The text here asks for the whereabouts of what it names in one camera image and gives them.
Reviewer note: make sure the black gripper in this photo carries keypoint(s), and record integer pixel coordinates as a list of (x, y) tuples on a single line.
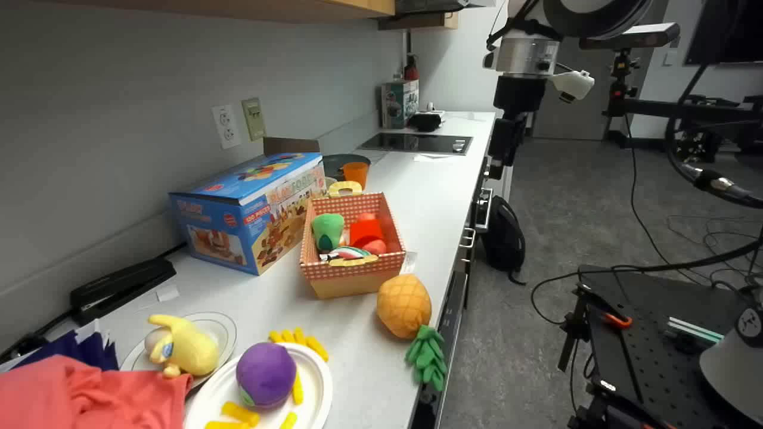
[(519, 95)]

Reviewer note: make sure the orange pineapple plush toy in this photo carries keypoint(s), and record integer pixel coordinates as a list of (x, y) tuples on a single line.
[(403, 307)]

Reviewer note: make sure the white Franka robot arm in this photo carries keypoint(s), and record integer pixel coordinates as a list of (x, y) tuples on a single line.
[(597, 14)]

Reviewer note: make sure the grey round robot base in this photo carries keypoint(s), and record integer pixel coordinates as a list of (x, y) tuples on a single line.
[(735, 378)]

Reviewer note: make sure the red plush toy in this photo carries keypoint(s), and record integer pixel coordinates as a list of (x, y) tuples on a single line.
[(366, 233)]

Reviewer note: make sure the multicolour toy piece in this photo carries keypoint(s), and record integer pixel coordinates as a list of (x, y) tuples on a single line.
[(349, 256)]

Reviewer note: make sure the green plush toy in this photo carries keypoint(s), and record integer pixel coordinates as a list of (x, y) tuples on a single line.
[(328, 231)]

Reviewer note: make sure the red checkered cardboard box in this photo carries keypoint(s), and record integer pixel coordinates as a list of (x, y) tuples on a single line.
[(349, 276)]

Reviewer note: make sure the blue toy packaging box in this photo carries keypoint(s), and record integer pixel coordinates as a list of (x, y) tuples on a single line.
[(241, 210)]

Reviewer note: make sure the yellow toy fry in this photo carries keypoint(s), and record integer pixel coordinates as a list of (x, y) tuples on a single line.
[(297, 389), (318, 347), (240, 413), (289, 421), (281, 337)]

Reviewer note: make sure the purple plush ball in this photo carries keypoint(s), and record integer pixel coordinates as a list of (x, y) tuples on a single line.
[(265, 375)]

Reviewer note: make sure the yellow plush toy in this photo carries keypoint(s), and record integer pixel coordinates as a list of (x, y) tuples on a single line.
[(188, 347)]

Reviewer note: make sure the black pot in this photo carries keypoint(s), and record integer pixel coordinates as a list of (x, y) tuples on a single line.
[(425, 122)]

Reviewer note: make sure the black induction cooktop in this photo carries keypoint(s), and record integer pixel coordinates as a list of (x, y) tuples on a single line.
[(413, 144)]

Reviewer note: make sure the black backpack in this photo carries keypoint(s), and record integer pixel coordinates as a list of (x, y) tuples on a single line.
[(505, 237)]

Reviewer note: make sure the green printed carton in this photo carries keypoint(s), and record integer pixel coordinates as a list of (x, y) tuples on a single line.
[(393, 106)]

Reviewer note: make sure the black tripod stand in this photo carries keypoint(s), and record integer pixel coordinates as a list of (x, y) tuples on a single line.
[(624, 86)]

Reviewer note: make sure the orange cup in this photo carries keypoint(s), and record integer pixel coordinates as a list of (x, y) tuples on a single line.
[(356, 172)]

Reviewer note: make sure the grey flat light panel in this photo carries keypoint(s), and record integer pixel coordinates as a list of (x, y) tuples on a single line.
[(645, 35)]

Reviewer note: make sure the grey bowl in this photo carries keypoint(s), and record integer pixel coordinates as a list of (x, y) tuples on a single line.
[(334, 163)]

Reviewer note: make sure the black equipment desk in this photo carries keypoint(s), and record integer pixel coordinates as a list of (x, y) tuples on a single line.
[(700, 110)]

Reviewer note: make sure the black perforated table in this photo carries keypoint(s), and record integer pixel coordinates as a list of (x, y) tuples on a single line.
[(653, 365)]

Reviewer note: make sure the white paper plate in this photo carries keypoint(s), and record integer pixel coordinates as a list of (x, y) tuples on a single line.
[(313, 395)]

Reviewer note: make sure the white paper tag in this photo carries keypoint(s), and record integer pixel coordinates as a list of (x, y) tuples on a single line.
[(169, 295)]

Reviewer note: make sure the black stapler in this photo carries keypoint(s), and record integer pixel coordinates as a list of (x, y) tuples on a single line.
[(120, 287)]

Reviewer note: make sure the navy cloth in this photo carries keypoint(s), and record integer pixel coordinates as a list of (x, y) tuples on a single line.
[(74, 347)]

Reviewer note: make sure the red cloth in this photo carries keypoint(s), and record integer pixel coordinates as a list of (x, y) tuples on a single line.
[(87, 396)]

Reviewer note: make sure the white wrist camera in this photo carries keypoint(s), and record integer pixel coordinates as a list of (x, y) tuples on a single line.
[(574, 85)]

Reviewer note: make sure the green wall switch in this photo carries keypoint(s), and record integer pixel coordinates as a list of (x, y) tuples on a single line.
[(254, 119)]

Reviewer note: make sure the white wall outlet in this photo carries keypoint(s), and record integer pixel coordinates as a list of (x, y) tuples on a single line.
[(228, 125)]

